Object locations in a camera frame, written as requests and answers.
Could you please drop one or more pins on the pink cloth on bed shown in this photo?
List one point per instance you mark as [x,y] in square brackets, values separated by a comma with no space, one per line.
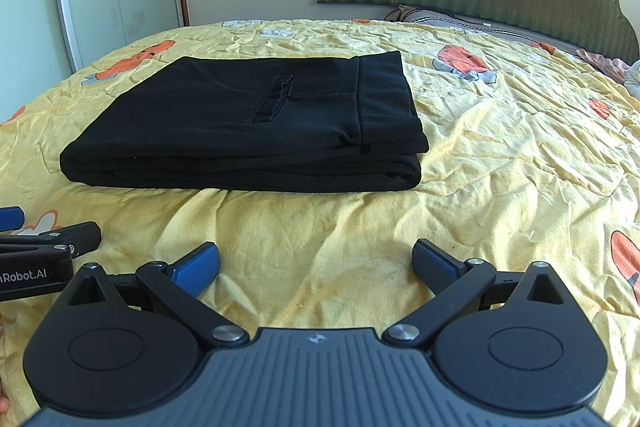
[614,68]

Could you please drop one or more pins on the black pants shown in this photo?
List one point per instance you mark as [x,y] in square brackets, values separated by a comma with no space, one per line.
[300,125]

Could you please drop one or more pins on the yellow floral quilt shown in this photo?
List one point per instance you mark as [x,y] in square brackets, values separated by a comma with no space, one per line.
[534,155]

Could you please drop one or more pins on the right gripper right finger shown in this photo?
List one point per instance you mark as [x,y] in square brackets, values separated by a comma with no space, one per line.
[436,269]

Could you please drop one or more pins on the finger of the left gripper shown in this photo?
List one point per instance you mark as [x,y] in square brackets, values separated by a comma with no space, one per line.
[81,239]
[11,218]

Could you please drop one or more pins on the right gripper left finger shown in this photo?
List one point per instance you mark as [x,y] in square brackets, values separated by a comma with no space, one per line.
[195,271]

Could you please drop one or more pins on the white patterned folded blanket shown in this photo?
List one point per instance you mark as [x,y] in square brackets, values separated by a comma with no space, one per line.
[632,80]

